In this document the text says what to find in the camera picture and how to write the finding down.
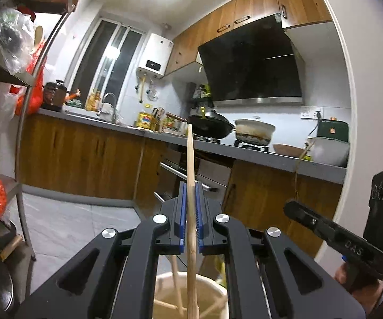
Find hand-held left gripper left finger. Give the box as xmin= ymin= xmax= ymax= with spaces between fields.
xmin=14 ymin=181 xmax=189 ymax=319

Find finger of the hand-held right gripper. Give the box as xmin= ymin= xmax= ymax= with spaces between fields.
xmin=284 ymin=200 xmax=342 ymax=240

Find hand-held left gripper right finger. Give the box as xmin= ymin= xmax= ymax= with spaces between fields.
xmin=194 ymin=182 xmax=366 ymax=319

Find wooden chopstick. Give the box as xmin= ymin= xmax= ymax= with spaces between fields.
xmin=185 ymin=124 xmax=200 ymax=319
xmin=153 ymin=299 xmax=183 ymax=313
xmin=171 ymin=256 xmax=186 ymax=316
xmin=207 ymin=296 xmax=227 ymax=313

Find cream ceramic utensil holder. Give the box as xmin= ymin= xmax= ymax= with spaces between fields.
xmin=152 ymin=272 xmax=229 ymax=319

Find person's right hand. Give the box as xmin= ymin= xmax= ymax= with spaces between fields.
xmin=335 ymin=262 xmax=383 ymax=308

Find steel built-in drawer cabinet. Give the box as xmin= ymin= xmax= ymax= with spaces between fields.
xmin=153 ymin=154 xmax=233 ymax=213

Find wooden cabinet side panel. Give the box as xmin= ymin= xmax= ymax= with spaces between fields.
xmin=223 ymin=159 xmax=343 ymax=258

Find grey kitchen countertop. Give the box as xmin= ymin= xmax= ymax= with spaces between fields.
xmin=37 ymin=106 xmax=348 ymax=185

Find white appliance pot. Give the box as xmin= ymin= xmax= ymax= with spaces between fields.
xmin=308 ymin=136 xmax=350 ymax=167

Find brown bowl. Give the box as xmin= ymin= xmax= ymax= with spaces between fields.
xmin=273 ymin=144 xmax=308 ymax=159

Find black gas stove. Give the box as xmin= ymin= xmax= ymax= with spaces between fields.
xmin=193 ymin=133 xmax=273 ymax=153

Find green kitchen appliance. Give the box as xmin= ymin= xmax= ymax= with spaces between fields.
xmin=317 ymin=118 xmax=350 ymax=142

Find condiment rack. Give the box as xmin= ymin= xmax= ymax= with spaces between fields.
xmin=158 ymin=106 xmax=188 ymax=135

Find black wok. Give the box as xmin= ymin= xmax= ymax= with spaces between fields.
xmin=187 ymin=108 xmax=236 ymax=140

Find white ceramic cooking pot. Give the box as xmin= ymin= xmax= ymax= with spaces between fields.
xmin=234 ymin=118 xmax=276 ymax=145

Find yellow cooking oil bottle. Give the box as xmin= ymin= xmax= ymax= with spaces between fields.
xmin=136 ymin=111 xmax=155 ymax=130

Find wooden lower cabinets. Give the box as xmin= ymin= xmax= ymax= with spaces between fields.
xmin=19 ymin=115 xmax=165 ymax=207

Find corner rack with bottles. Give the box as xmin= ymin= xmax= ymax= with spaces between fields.
xmin=187 ymin=82 xmax=213 ymax=108

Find metal faucet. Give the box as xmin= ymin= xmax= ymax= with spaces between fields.
xmin=98 ymin=92 xmax=119 ymax=122

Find yellow drink bottles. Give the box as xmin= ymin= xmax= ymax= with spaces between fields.
xmin=85 ymin=90 xmax=103 ymax=112

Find black range hood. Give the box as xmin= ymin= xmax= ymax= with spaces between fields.
xmin=197 ymin=13 xmax=306 ymax=107

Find white water heater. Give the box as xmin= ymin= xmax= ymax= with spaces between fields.
xmin=136 ymin=32 xmax=174 ymax=78

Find metal shelf rack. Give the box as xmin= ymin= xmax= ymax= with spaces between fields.
xmin=0 ymin=0 xmax=81 ymax=306

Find sliding window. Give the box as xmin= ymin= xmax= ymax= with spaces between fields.
xmin=70 ymin=18 xmax=145 ymax=114

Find hanging red plastic bag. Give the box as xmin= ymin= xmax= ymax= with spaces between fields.
xmin=10 ymin=43 xmax=47 ymax=117

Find white plastic bag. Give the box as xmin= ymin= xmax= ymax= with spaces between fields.
xmin=0 ymin=83 xmax=19 ymax=133

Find clear plastic bag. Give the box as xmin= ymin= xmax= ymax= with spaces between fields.
xmin=0 ymin=8 xmax=36 ymax=74

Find hanging power cord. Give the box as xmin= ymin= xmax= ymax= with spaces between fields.
xmin=294 ymin=141 xmax=315 ymax=202

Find wall socket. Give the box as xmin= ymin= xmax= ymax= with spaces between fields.
xmin=300 ymin=106 xmax=324 ymax=120

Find wooden handle tool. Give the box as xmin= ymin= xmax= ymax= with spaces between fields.
xmin=0 ymin=233 xmax=23 ymax=262

